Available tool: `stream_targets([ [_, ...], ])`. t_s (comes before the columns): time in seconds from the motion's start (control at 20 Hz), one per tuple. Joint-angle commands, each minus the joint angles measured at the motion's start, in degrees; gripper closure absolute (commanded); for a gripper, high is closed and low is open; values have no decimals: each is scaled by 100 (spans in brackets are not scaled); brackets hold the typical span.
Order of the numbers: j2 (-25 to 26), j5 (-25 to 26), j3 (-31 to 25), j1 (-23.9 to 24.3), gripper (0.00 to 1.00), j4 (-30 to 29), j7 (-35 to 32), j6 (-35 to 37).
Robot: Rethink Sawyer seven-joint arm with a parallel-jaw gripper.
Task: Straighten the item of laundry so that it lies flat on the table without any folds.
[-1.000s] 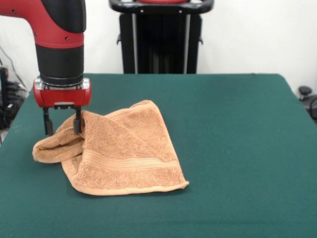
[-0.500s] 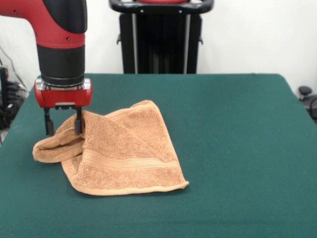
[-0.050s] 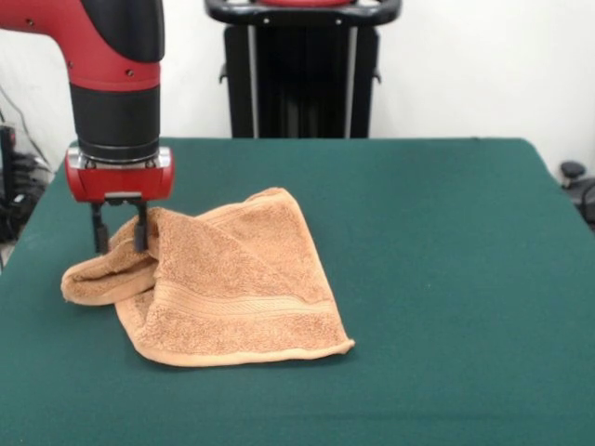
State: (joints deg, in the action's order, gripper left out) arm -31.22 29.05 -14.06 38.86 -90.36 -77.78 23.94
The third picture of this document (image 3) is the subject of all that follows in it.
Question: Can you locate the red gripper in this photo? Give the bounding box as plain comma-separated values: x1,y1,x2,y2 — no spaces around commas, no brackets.
64,146,177,255

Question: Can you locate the tan terry cloth towel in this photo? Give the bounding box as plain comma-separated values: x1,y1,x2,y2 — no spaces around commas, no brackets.
59,187,357,368

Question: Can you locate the black electronics box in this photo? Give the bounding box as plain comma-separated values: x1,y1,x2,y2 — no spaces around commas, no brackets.
0,123,19,243

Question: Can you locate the dark green table cloth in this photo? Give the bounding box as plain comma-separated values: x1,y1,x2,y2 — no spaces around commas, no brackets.
0,137,595,446

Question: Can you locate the black cable bundle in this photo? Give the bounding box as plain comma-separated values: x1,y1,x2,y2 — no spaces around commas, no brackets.
12,152,56,196

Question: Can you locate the grey wall cable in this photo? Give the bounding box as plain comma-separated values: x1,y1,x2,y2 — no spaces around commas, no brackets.
0,85,52,168

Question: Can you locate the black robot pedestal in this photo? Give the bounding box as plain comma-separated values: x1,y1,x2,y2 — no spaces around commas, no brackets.
204,0,403,139

